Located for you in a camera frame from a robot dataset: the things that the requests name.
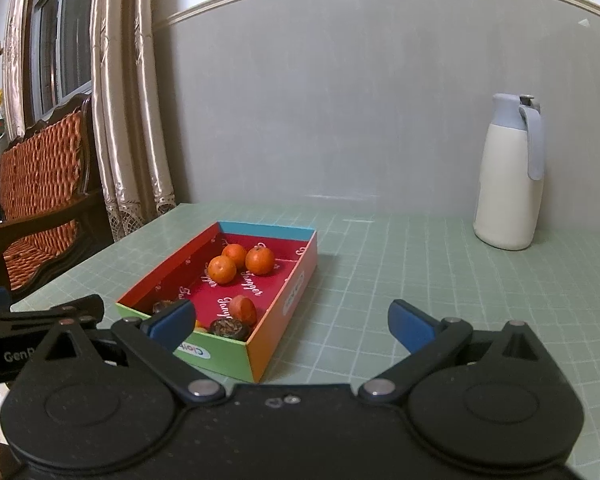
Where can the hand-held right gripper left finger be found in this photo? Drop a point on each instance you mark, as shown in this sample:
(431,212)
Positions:
(172,319)

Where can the beige satin curtain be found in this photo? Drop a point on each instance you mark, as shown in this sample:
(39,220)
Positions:
(17,35)
(130,110)

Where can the colourful cardboard box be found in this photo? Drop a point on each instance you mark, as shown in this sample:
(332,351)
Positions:
(280,310)

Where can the red fruit piece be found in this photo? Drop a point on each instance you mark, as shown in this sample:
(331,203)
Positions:
(244,311)

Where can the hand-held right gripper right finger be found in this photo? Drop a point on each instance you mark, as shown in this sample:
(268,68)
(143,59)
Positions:
(411,324)

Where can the cream thermos jug grey lid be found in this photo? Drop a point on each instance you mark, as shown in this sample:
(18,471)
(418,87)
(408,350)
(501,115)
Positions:
(507,190)

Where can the tangerine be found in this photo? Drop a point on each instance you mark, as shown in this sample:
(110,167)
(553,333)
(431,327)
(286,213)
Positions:
(260,260)
(236,254)
(222,270)

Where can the window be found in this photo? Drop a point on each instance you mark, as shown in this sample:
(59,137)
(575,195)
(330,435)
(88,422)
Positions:
(62,35)

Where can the dark passion fruit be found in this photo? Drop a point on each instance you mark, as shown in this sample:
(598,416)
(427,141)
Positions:
(229,329)
(164,306)

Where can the wooden chair orange cushion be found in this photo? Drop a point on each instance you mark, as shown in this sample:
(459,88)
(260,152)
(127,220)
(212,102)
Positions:
(40,185)

